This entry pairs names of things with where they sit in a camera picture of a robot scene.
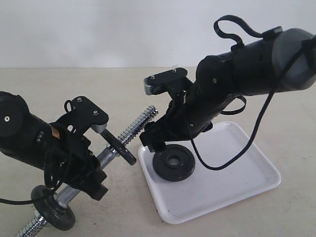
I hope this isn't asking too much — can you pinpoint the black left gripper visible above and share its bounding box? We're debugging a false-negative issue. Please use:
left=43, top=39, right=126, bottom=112
left=49, top=133, right=108, bottom=200

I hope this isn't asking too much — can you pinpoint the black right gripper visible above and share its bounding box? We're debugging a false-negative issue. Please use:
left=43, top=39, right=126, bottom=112
left=139, top=98, right=212, bottom=152

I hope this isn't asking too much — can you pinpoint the chrome threaded dumbbell bar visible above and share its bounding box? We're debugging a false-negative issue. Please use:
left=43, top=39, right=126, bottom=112
left=16, top=106, right=158, bottom=237

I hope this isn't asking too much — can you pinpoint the black weight plate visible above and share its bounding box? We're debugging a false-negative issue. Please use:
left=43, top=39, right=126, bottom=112
left=153, top=144, right=196, bottom=182

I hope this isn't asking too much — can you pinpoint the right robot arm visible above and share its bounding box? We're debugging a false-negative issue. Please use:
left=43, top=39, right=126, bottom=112
left=140, top=28, right=316, bottom=152

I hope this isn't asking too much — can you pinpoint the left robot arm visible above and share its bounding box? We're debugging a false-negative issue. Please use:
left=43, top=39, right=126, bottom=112
left=0, top=92, right=109, bottom=200

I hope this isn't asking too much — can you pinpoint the black plate on bar right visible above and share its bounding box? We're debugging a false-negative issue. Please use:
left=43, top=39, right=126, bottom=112
left=100, top=129, right=136, bottom=165

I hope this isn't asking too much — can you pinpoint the black plate on bar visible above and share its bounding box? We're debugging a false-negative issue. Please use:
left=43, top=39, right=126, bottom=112
left=34, top=196, right=76, bottom=231
left=100, top=129, right=136, bottom=165

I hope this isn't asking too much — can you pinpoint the black plate on bar left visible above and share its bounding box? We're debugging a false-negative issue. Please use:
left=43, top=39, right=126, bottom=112
left=34, top=196, right=76, bottom=231

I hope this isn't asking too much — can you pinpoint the white rectangular tray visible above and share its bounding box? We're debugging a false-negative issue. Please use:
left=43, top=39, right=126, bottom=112
left=138, top=121, right=281, bottom=224

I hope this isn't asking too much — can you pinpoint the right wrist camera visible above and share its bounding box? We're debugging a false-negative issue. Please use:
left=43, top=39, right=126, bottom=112
left=144, top=68, right=192, bottom=96

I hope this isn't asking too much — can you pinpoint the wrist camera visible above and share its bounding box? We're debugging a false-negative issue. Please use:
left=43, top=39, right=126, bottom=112
left=59, top=96, right=109, bottom=135
left=144, top=68, right=192, bottom=96

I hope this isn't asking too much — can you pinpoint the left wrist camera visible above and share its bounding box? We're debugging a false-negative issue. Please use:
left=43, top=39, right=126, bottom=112
left=59, top=96, right=109, bottom=135

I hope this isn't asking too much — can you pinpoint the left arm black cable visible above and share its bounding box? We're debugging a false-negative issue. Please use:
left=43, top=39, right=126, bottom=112
left=0, top=133, right=82, bottom=205

